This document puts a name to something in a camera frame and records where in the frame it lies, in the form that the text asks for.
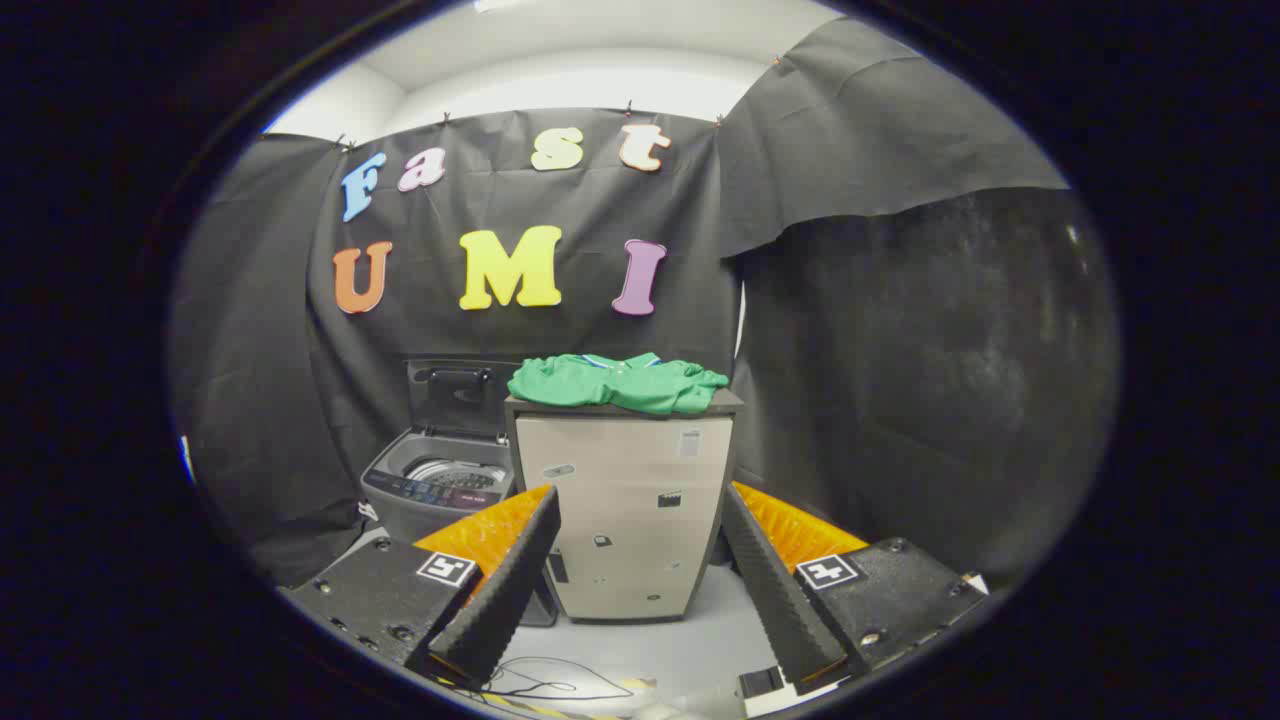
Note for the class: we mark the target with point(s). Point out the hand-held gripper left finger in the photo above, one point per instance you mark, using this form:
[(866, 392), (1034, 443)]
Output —
[(505, 590)]

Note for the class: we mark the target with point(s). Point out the green polo shirt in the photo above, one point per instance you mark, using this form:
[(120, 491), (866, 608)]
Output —
[(600, 385)]

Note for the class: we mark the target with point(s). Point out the beige cabinet with dark top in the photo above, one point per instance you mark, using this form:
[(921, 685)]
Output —
[(620, 500)]

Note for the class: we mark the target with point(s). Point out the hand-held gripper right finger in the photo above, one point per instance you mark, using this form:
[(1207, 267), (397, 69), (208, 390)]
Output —
[(775, 590)]

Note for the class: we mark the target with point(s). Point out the black backdrop cloth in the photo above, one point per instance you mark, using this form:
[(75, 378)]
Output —
[(900, 350)]

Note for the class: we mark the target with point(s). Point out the grey washing machine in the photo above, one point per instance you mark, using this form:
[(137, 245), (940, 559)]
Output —
[(435, 493)]

